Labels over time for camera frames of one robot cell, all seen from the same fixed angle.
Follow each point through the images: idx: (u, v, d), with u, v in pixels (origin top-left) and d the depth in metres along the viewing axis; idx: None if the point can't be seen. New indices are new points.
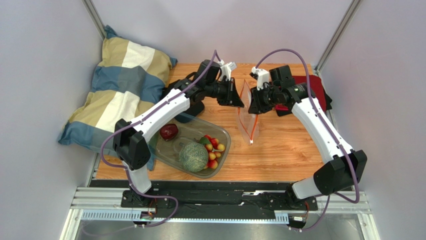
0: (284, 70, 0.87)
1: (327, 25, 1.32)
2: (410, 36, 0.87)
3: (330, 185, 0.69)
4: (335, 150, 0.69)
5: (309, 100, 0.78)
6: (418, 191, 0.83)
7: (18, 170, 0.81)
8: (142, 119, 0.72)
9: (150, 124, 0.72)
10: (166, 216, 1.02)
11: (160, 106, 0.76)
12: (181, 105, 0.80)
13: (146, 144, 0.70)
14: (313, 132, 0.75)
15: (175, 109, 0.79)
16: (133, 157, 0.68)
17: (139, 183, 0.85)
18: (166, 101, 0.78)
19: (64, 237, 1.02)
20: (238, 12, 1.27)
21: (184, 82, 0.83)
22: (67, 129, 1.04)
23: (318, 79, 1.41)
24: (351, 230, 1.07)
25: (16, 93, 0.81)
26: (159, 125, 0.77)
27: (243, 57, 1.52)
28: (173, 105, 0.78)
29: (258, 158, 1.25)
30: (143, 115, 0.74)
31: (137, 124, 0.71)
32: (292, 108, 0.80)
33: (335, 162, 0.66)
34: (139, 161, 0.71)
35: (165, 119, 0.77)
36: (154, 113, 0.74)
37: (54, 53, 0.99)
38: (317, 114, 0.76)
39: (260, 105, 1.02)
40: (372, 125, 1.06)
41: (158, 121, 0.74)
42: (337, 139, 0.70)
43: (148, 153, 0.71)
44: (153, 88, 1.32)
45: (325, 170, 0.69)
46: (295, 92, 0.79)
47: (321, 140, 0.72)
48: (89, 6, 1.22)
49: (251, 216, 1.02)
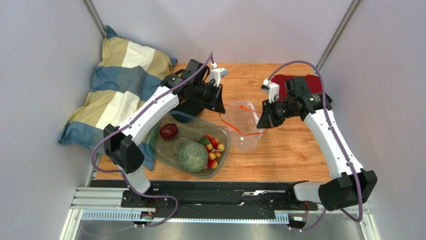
0: (299, 81, 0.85)
1: (327, 25, 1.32)
2: (410, 36, 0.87)
3: (334, 201, 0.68)
4: (345, 167, 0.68)
5: (324, 111, 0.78)
6: (418, 191, 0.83)
7: (18, 170, 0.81)
8: (131, 123, 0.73)
9: (138, 126, 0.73)
10: (166, 216, 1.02)
11: (147, 106, 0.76)
12: (169, 102, 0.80)
13: (138, 147, 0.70)
14: (323, 146, 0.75)
15: (163, 108, 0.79)
16: (126, 161, 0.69)
17: (138, 184, 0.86)
18: (153, 101, 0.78)
19: (64, 237, 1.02)
20: (238, 12, 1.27)
21: (170, 77, 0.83)
22: (67, 129, 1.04)
23: (318, 80, 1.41)
24: (351, 229, 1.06)
25: (16, 92, 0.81)
26: (149, 126, 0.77)
27: (243, 57, 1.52)
28: (161, 104, 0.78)
29: (257, 158, 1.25)
30: (131, 118, 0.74)
31: (126, 128, 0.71)
32: (305, 118, 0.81)
33: (343, 180, 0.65)
34: (133, 164, 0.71)
35: (154, 119, 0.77)
36: (142, 115, 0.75)
37: (54, 53, 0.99)
38: (330, 127, 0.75)
39: (272, 118, 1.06)
40: (372, 125, 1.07)
41: (147, 122, 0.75)
42: (348, 157, 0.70)
43: (140, 155, 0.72)
44: (153, 88, 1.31)
45: (331, 187, 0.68)
46: (309, 102, 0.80)
47: (331, 155, 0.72)
48: (89, 6, 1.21)
49: (251, 216, 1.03)
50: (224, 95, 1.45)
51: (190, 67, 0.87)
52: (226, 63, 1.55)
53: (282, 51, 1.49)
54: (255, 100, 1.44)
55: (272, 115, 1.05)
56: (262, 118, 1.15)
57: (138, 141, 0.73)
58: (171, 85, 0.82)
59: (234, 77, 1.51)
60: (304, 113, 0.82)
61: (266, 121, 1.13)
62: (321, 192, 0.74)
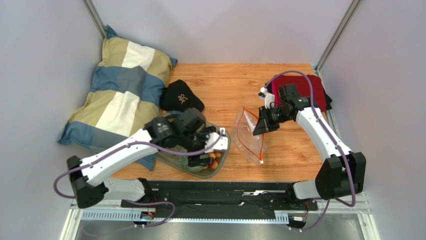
0: (290, 88, 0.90)
1: (327, 25, 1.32)
2: (410, 36, 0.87)
3: (329, 184, 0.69)
4: (333, 149, 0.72)
5: (311, 108, 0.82)
6: (418, 191, 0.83)
7: (18, 169, 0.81)
8: (93, 163, 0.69)
9: (99, 169, 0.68)
10: (166, 216, 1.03)
11: (117, 149, 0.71)
12: (144, 150, 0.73)
13: (91, 189, 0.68)
14: (314, 136, 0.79)
15: (136, 154, 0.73)
16: (78, 198, 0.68)
17: (128, 195, 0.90)
18: (126, 145, 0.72)
19: (64, 237, 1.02)
20: (238, 12, 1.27)
21: (156, 123, 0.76)
22: (67, 129, 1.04)
23: (318, 79, 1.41)
24: (352, 230, 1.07)
25: (15, 92, 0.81)
26: (116, 168, 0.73)
27: (243, 57, 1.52)
28: (133, 150, 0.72)
29: (254, 157, 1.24)
30: (97, 156, 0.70)
31: (86, 168, 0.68)
32: (296, 118, 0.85)
33: (332, 159, 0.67)
34: (87, 201, 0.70)
35: (122, 162, 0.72)
36: (109, 157, 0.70)
37: (54, 53, 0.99)
38: (317, 120, 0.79)
39: (267, 123, 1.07)
40: (372, 126, 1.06)
41: (110, 166, 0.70)
42: (335, 141, 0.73)
43: (97, 194, 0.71)
44: (153, 88, 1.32)
45: (324, 170, 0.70)
46: (298, 103, 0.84)
47: (321, 142, 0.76)
48: (89, 6, 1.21)
49: (251, 216, 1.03)
50: (224, 95, 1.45)
51: (185, 116, 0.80)
52: (226, 63, 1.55)
53: (282, 52, 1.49)
54: (254, 100, 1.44)
55: (268, 120, 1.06)
56: (259, 124, 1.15)
57: (96, 181, 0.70)
58: (154, 131, 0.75)
59: (234, 77, 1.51)
60: (295, 114, 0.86)
61: (262, 127, 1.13)
62: (317, 183, 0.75)
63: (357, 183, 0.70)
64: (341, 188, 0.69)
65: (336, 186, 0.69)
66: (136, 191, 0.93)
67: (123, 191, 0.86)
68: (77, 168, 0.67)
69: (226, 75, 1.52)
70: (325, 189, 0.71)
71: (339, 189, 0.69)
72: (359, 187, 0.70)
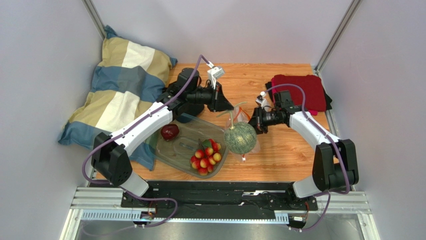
0: (285, 94, 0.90)
1: (327, 25, 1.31)
2: (410, 36, 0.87)
3: (324, 172, 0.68)
4: (323, 138, 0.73)
5: (302, 112, 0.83)
6: (418, 191, 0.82)
7: (18, 170, 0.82)
8: (124, 133, 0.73)
9: (131, 137, 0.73)
10: (167, 216, 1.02)
11: (142, 118, 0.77)
12: (164, 117, 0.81)
13: (127, 159, 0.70)
14: (306, 135, 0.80)
15: (157, 123, 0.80)
16: (114, 173, 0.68)
17: (134, 188, 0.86)
18: (149, 114, 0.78)
19: (64, 237, 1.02)
20: (238, 12, 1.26)
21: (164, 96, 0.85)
22: (66, 129, 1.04)
23: (318, 80, 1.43)
24: (352, 230, 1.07)
25: (15, 93, 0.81)
26: (141, 139, 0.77)
27: (243, 57, 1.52)
28: (155, 118, 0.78)
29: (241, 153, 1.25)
30: (124, 128, 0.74)
31: (119, 138, 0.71)
32: (289, 123, 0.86)
33: (323, 146, 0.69)
34: (120, 177, 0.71)
35: (147, 131, 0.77)
36: (136, 126, 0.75)
37: (53, 54, 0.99)
38: (307, 119, 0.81)
39: (261, 122, 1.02)
40: (373, 126, 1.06)
41: (140, 134, 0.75)
42: (324, 131, 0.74)
43: (129, 168, 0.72)
44: (153, 88, 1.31)
45: (317, 160, 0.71)
46: (290, 110, 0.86)
47: (311, 135, 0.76)
48: (89, 5, 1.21)
49: (251, 216, 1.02)
50: (224, 94, 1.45)
51: (179, 82, 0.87)
52: (226, 63, 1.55)
53: (282, 52, 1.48)
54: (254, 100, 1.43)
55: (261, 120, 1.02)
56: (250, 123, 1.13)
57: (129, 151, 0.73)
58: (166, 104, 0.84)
59: (234, 77, 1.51)
60: (288, 120, 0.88)
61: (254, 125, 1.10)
62: (314, 175, 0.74)
63: (351, 171, 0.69)
64: (336, 176, 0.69)
65: (329, 173, 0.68)
66: (142, 183, 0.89)
67: (124, 188, 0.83)
68: (112, 138, 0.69)
69: (226, 75, 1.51)
70: (321, 179, 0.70)
71: (334, 177, 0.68)
72: (354, 175, 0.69)
